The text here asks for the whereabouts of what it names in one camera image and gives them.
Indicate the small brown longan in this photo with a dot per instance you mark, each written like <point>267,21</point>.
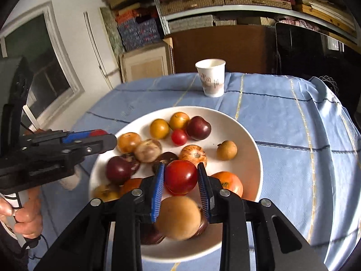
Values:
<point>226,150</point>

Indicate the white wooden strips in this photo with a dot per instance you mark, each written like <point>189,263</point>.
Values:
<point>94,42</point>

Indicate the dark purple plum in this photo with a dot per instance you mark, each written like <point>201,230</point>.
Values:
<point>118,169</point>
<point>198,128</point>

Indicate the beige round fruit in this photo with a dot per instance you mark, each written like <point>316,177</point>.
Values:
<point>148,150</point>

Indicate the beige picture frame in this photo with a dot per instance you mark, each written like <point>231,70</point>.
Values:
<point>146,65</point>

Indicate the white paper cup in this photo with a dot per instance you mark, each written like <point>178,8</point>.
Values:
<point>211,76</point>

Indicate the black flat screen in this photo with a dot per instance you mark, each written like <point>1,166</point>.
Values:
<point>304,50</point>

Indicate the tan round pear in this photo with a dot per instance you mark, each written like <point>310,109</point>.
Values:
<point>177,217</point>

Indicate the white metal shelf rack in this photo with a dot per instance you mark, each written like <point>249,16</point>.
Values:
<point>163,19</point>

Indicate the white framed window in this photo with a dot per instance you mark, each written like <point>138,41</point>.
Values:
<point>48,62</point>

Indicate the orange brown tomato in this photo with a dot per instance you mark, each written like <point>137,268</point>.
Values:
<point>128,142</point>

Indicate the orange tangerine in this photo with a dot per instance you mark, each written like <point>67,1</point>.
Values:
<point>230,182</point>
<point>131,185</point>

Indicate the red tomato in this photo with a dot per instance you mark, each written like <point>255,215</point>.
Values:
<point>180,176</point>
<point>179,137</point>
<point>98,132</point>

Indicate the blue plaid tablecloth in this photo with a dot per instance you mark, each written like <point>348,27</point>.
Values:
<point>282,118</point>

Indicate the white oval plate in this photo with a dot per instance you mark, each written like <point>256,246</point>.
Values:
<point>245,161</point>

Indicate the stack of patterned gift boxes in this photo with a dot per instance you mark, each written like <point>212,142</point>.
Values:
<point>141,31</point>

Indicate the yellow spotted round fruit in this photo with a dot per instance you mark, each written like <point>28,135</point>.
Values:
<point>105,192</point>

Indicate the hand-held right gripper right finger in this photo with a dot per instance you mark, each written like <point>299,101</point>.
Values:
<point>205,197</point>

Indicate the rows of flat woven boxes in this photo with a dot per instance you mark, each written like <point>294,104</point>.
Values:
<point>191,2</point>

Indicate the person's left hand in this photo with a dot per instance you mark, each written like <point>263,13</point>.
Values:
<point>28,223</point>

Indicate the green patterned panel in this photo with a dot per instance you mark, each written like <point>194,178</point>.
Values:
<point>111,31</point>

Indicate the pink floral cloth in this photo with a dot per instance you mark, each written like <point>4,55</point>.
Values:
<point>299,22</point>

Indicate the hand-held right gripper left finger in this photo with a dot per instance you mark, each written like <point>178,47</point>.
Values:
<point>157,194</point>

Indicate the striped pepino melon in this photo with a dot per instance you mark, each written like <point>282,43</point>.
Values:
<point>194,155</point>

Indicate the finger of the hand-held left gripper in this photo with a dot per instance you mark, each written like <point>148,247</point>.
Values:
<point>73,137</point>
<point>98,145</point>

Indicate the brown wooden board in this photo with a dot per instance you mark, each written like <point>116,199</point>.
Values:
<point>225,45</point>

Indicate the yellow orange tomato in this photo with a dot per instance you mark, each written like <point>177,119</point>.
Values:
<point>179,120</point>

